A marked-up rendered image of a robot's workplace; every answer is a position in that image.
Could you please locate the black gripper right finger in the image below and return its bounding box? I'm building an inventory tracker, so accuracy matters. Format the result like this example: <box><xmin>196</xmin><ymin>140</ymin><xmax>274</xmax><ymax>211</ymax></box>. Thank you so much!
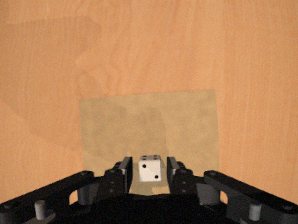
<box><xmin>166</xmin><ymin>156</ymin><xmax>298</xmax><ymax>224</ymax></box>

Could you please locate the tan square mat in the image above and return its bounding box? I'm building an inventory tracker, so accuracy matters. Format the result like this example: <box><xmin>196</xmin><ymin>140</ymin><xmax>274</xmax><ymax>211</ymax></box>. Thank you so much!
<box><xmin>78</xmin><ymin>89</ymin><xmax>220</xmax><ymax>196</ymax></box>

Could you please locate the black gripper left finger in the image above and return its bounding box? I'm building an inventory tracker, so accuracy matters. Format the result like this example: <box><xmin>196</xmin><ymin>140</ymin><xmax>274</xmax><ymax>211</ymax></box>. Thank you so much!
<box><xmin>0</xmin><ymin>157</ymin><xmax>133</xmax><ymax>224</ymax></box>

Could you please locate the white die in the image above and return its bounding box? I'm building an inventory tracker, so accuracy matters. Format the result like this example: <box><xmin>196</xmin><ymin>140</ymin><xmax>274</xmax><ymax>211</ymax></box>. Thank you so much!
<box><xmin>139</xmin><ymin>155</ymin><xmax>162</xmax><ymax>182</ymax></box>

